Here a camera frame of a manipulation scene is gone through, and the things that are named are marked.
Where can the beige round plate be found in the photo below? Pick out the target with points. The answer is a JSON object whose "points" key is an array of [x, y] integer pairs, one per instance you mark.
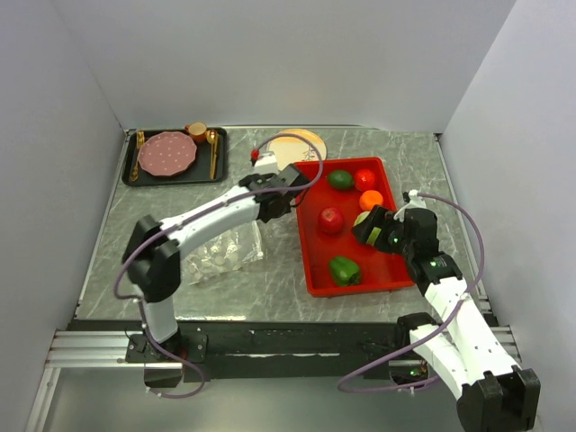
{"points": [[289, 150]]}

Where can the light green apple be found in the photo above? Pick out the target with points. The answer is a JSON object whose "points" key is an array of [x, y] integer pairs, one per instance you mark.
{"points": [[361, 217]]}

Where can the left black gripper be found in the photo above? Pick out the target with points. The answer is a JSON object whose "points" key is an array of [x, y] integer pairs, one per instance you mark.
{"points": [[269, 178]]}

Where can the clear zip top bag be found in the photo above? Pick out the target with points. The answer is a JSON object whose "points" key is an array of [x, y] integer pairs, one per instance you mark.
{"points": [[228, 252]]}

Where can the red plastic bin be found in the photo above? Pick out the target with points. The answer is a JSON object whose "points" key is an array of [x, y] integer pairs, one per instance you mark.
{"points": [[379, 272]]}

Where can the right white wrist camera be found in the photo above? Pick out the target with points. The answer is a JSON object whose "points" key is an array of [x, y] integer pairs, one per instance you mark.
{"points": [[412, 200]]}

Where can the gold spoon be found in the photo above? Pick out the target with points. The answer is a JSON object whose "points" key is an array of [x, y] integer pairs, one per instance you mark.
{"points": [[212, 137]]}

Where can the orange cup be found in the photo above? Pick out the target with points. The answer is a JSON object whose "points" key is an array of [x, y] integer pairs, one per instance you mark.
{"points": [[197, 131]]}

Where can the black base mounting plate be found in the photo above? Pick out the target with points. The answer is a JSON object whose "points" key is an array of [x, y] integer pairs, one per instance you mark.
{"points": [[244, 350]]}

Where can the red apple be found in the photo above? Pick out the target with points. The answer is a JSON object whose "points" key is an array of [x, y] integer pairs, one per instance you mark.
{"points": [[331, 221]]}

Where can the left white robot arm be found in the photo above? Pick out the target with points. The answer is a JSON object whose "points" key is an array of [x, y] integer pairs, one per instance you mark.
{"points": [[151, 264]]}

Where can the pink dotted plate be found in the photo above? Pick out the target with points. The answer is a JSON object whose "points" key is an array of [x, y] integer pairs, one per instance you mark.
{"points": [[167, 154]]}

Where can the orange fruit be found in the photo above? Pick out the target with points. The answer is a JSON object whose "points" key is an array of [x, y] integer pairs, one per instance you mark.
{"points": [[369, 199]]}

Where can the green lime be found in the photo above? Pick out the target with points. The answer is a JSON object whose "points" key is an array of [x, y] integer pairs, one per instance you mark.
{"points": [[340, 180]]}

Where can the black serving tray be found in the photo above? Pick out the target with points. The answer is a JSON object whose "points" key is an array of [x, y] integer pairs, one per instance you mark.
{"points": [[197, 173]]}

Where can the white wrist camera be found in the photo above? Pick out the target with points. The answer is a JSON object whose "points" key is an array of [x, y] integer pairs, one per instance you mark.
{"points": [[412, 200], [265, 163]]}

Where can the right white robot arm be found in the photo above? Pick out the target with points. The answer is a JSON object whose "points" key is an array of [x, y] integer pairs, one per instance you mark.
{"points": [[492, 391]]}

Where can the gold fork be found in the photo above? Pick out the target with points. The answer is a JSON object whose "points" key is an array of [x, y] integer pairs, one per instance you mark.
{"points": [[140, 140]]}

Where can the red tomato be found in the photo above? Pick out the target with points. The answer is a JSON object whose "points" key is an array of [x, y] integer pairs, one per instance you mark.
{"points": [[364, 180]]}

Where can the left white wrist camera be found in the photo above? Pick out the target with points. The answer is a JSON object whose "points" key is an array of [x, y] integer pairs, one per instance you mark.
{"points": [[265, 163]]}

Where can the green bell pepper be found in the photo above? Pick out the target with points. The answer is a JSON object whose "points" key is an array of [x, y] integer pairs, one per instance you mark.
{"points": [[344, 271]]}

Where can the aluminium rail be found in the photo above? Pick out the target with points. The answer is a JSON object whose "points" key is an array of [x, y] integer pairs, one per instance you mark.
{"points": [[108, 349]]}

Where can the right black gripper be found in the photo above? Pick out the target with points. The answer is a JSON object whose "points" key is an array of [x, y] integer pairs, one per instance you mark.
{"points": [[379, 217]]}

